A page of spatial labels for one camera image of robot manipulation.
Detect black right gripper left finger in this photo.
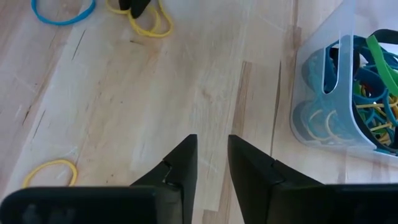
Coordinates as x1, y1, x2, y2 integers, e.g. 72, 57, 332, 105
130, 134, 199, 224

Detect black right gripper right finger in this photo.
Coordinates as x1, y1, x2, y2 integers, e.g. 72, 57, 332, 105
228, 134, 325, 224

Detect clear plastic bin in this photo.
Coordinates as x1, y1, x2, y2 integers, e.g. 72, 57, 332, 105
290, 0, 398, 163

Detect wide green rubber band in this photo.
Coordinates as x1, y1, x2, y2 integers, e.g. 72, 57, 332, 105
365, 34, 398, 98

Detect black rubber band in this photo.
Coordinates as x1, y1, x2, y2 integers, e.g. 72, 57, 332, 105
328, 28, 398, 154

